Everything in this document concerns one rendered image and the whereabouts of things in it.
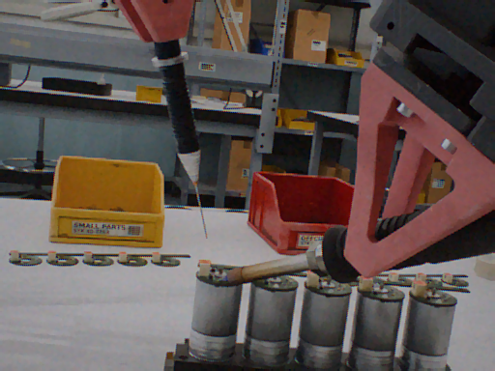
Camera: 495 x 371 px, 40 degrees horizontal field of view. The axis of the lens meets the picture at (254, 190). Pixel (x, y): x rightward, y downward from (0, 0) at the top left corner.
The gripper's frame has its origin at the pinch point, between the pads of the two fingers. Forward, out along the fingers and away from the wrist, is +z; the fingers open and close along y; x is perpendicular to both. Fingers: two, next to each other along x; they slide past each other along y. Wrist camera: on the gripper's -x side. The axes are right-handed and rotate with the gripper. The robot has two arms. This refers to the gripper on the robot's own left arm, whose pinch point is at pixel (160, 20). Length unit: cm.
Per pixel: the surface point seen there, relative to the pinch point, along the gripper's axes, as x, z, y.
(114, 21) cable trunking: -165, 24, 405
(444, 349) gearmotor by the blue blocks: -9.5, 18.6, -5.8
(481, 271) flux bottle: -33.6, 29.3, 11.6
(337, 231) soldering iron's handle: -3.0, 9.4, -6.4
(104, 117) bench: -76, 46, 219
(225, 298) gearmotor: -0.5, 13.7, 0.0
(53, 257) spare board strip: 1.4, 17.7, 24.0
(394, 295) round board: -8.2, 15.5, -3.9
